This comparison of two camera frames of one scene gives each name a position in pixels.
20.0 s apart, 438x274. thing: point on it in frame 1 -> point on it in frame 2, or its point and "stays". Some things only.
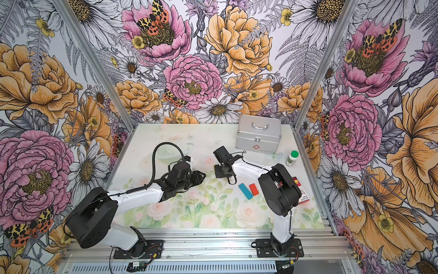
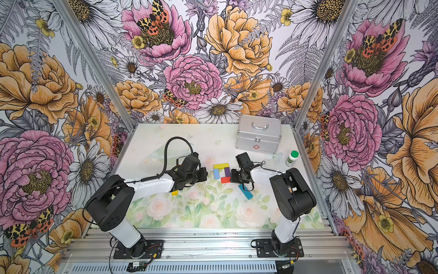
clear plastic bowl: [169, 154] stays
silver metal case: [259, 133] stays
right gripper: [218, 174] -> [233, 178]
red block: [254, 189] -> [225, 180]
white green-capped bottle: [292, 158] stays
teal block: [245, 191] stays
